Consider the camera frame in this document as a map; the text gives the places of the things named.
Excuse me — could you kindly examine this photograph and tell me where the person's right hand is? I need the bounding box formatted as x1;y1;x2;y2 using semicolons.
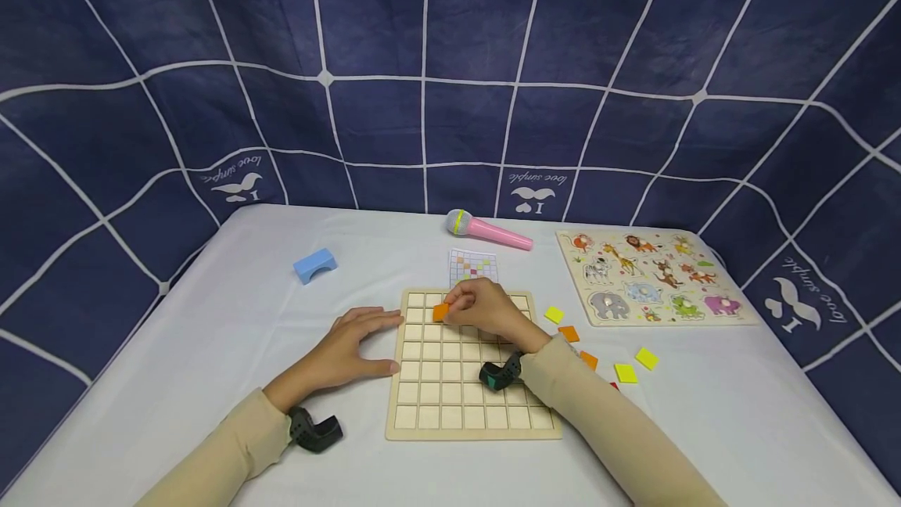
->
443;278;555;355

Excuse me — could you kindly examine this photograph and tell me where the person's left hand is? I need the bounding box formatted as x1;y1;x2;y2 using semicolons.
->
263;306;407;414

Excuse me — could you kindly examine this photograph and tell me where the person's right forearm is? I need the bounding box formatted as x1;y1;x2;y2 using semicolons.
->
519;333;727;507

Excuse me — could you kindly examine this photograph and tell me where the person's left forearm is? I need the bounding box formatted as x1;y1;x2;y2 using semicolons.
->
134;387;294;507

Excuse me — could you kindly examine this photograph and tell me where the coloured pattern card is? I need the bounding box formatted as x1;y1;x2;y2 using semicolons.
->
448;249;500;289

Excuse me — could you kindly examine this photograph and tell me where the pink toy microphone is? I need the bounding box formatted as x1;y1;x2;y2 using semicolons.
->
443;209;535;252

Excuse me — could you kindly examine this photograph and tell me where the wooden grid board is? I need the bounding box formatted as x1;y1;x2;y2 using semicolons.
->
384;288;564;443

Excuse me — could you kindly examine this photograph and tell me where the black wrist band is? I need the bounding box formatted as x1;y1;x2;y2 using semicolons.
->
479;351;526;392
288;405;345;455

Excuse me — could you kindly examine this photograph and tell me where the blue arch block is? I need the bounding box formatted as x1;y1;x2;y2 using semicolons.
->
293;248;339;286

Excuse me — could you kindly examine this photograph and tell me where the set of animal puzzle pieces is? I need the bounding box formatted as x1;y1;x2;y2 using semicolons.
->
570;232;745;323

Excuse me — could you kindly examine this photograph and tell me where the wooden animal puzzle board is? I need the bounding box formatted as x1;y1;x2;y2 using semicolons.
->
555;228;759;329

